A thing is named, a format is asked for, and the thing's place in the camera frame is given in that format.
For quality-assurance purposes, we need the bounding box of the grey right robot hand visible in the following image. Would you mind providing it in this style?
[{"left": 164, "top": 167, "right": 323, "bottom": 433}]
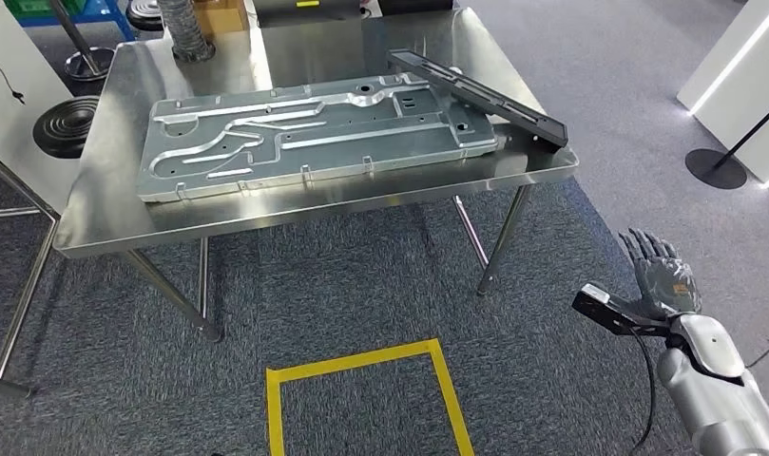
[{"left": 618, "top": 227, "right": 704, "bottom": 322}]

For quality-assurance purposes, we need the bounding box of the black plastic panel part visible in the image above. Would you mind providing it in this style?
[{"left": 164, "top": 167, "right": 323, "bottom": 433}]
[{"left": 387, "top": 47, "right": 569, "bottom": 150}]

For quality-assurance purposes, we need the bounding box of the stainless steel workbench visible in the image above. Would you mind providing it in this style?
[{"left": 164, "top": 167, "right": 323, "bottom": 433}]
[{"left": 51, "top": 6, "right": 581, "bottom": 344}]

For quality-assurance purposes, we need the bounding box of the grey stanchion with round base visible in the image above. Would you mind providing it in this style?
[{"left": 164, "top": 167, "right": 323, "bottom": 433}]
[
  {"left": 684, "top": 94, "right": 769, "bottom": 191},
  {"left": 47, "top": 0, "right": 118, "bottom": 83}
]

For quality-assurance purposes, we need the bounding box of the machined aluminium fixture plate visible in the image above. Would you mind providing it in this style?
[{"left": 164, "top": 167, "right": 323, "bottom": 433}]
[{"left": 135, "top": 70, "right": 501, "bottom": 204}]

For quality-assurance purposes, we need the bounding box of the yellow floor tape square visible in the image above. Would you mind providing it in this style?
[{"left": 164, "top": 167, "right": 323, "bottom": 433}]
[{"left": 265, "top": 338, "right": 476, "bottom": 456}]

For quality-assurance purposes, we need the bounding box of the grey laptop with yellow sticker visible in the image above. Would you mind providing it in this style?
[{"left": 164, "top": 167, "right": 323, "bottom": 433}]
[{"left": 253, "top": 0, "right": 368, "bottom": 29}]

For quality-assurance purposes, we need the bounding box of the brown cardboard box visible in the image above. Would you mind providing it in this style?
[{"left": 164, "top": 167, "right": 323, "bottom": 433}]
[{"left": 191, "top": 0, "right": 251, "bottom": 38}]

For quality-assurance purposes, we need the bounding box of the black round stool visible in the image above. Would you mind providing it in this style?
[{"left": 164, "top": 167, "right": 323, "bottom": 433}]
[{"left": 32, "top": 94, "right": 102, "bottom": 160}]

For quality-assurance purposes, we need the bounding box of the white steel-legged table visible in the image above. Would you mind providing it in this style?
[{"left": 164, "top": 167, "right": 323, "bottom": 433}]
[{"left": 0, "top": 0, "right": 77, "bottom": 400}]

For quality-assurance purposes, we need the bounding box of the green plastic crate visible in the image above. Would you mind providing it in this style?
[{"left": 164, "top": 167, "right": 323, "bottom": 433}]
[{"left": 3, "top": 0, "right": 87, "bottom": 19}]

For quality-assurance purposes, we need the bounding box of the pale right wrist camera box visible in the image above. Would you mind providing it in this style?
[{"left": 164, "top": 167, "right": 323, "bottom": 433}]
[{"left": 571, "top": 283, "right": 672, "bottom": 338}]

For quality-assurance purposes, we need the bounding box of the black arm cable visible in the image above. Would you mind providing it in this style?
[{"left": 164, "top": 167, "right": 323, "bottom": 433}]
[{"left": 629, "top": 330, "right": 658, "bottom": 449}]

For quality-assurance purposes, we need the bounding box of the white wall panel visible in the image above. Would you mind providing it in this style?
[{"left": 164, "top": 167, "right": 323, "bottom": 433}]
[{"left": 676, "top": 0, "right": 769, "bottom": 208}]

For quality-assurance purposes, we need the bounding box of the grey corrugated hose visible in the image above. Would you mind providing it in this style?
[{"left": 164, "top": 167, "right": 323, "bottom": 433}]
[{"left": 156, "top": 0, "right": 217, "bottom": 65}]

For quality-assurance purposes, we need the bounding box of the blue metal frame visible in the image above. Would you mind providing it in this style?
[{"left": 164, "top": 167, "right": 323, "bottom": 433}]
[{"left": 15, "top": 0, "right": 137, "bottom": 43}]

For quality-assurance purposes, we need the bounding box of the black hanging cable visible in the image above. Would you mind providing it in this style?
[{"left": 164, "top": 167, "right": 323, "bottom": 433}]
[{"left": 0, "top": 53, "right": 28, "bottom": 106}]

